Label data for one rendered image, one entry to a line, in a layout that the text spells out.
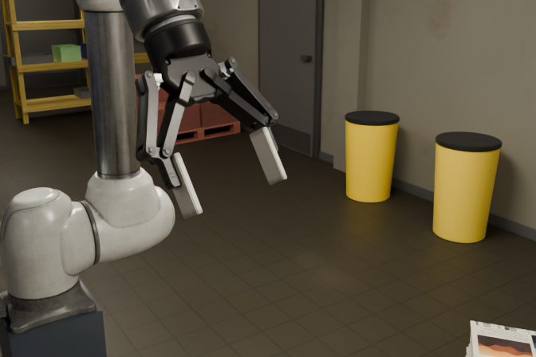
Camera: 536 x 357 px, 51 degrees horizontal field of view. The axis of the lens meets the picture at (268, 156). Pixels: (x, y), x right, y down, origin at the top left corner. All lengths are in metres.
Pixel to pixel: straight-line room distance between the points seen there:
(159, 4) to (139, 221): 0.78
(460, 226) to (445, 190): 0.28
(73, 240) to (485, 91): 3.60
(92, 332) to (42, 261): 0.21
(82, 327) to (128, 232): 0.23
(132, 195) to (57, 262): 0.21
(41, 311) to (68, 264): 0.12
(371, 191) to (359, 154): 0.33
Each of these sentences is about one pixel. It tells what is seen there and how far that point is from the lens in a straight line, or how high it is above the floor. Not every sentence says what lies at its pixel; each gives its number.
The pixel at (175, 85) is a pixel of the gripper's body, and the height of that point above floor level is 1.60.
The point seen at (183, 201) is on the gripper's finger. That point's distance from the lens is 0.63.
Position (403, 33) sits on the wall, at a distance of 4.96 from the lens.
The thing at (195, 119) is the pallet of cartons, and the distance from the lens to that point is 6.61.
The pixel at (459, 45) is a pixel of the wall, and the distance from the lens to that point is 4.59.
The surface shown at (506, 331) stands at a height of 1.07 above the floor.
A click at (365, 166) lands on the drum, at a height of 0.32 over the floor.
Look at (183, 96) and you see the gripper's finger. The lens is 0.64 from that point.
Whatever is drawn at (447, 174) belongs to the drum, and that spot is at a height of 0.48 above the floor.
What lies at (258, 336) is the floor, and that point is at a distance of 3.04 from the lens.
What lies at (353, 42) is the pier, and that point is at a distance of 5.25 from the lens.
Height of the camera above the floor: 1.71
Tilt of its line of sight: 17 degrees down
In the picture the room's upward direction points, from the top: straight up
